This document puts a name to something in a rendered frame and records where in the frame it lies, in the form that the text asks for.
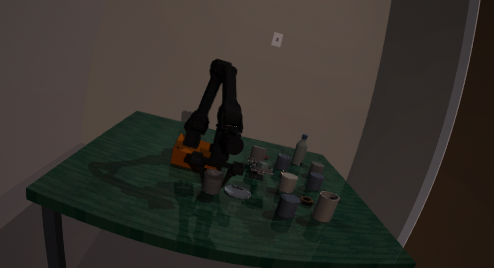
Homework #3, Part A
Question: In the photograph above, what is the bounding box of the pale grey plastic bottle with blue cap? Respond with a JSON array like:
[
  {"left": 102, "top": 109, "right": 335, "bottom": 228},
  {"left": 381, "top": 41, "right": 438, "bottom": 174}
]
[{"left": 291, "top": 134, "right": 308, "bottom": 166}]

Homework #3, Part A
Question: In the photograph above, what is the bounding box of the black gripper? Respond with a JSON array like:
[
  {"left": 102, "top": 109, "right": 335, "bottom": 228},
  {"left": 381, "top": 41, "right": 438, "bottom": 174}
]
[{"left": 189, "top": 143, "right": 244, "bottom": 188}]

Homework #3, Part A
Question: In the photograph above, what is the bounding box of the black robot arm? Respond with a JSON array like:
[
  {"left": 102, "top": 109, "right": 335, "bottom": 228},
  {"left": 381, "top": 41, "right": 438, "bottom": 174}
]
[{"left": 182, "top": 58, "right": 244, "bottom": 162}]

